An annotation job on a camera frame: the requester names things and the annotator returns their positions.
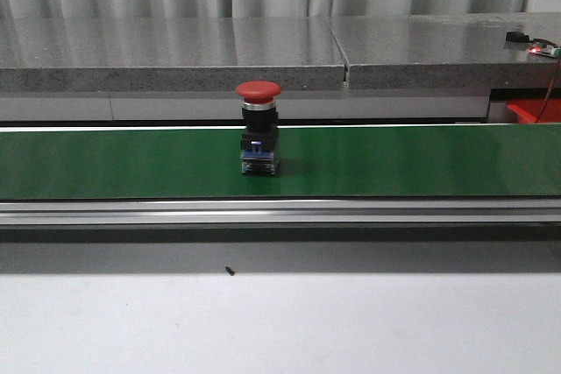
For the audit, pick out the green conveyor belt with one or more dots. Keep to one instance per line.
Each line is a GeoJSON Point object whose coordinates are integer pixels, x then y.
{"type": "Point", "coordinates": [445, 160]}

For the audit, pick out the aluminium conveyor frame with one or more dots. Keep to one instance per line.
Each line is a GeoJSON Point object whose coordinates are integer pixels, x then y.
{"type": "Point", "coordinates": [260, 211]}

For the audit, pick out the red tray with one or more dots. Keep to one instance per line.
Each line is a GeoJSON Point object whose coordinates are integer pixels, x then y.
{"type": "Point", "coordinates": [527, 111]}

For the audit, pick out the small green circuit board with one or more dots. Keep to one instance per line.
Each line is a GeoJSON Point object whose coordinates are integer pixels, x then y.
{"type": "Point", "coordinates": [535, 46]}

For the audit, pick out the grey stone bench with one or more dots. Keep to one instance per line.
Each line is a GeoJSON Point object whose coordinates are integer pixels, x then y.
{"type": "Point", "coordinates": [385, 69]}

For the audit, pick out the red mushroom push button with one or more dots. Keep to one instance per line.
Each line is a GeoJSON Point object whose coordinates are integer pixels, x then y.
{"type": "Point", "coordinates": [260, 136]}

